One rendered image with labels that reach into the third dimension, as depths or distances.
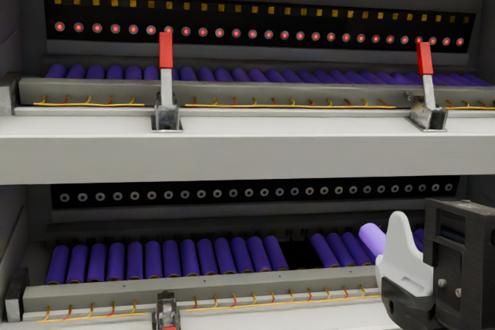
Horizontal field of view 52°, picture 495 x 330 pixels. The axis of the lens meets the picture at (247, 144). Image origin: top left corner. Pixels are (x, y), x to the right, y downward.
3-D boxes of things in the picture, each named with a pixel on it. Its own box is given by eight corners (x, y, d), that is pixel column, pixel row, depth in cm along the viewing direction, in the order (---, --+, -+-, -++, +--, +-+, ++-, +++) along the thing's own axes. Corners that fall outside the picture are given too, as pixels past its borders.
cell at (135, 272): (143, 254, 61) (143, 289, 55) (127, 255, 60) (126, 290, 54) (143, 241, 60) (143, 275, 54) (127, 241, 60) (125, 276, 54)
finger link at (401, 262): (384, 199, 40) (466, 222, 31) (383, 273, 40) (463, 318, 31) (348, 200, 39) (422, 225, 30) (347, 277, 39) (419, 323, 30)
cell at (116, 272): (125, 255, 60) (124, 291, 54) (109, 255, 60) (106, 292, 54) (124, 241, 60) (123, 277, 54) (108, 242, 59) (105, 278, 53)
